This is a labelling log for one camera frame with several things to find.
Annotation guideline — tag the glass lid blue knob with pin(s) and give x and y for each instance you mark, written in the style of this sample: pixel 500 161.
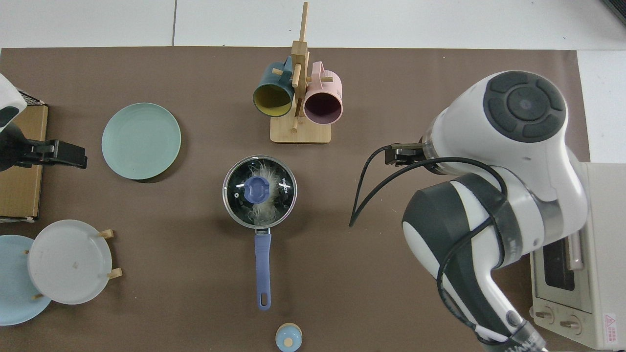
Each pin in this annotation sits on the glass lid blue knob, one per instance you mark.
pixel 257 189

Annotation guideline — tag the white vermicelli bundle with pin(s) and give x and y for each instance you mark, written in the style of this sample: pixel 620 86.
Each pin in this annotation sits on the white vermicelli bundle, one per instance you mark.
pixel 264 212

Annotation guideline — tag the pale green plate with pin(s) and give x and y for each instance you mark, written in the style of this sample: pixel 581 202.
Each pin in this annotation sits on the pale green plate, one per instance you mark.
pixel 142 142

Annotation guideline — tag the white plate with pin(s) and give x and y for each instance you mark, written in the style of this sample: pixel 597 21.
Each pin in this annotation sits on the white plate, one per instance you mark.
pixel 68 261

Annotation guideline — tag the wooden plate rack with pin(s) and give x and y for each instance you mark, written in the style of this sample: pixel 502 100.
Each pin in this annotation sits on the wooden plate rack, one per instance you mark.
pixel 115 273

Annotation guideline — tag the light blue plate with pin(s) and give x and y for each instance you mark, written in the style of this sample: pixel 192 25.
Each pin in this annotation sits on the light blue plate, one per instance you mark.
pixel 14 293

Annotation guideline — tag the pink mug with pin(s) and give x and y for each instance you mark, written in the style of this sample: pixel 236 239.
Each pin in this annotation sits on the pink mug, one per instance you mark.
pixel 323 107

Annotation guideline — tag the wooden cup stand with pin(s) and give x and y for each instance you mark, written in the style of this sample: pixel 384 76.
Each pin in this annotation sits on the wooden cup stand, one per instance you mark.
pixel 301 132

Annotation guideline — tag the dark teal mug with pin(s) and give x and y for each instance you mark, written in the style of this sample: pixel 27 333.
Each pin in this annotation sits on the dark teal mug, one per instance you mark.
pixel 273 100

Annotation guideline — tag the brown table cloth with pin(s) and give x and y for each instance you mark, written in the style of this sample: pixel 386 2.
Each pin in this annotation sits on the brown table cloth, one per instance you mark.
pixel 195 293

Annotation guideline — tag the pale toaster oven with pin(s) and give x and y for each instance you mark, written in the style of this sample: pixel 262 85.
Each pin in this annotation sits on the pale toaster oven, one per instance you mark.
pixel 606 274

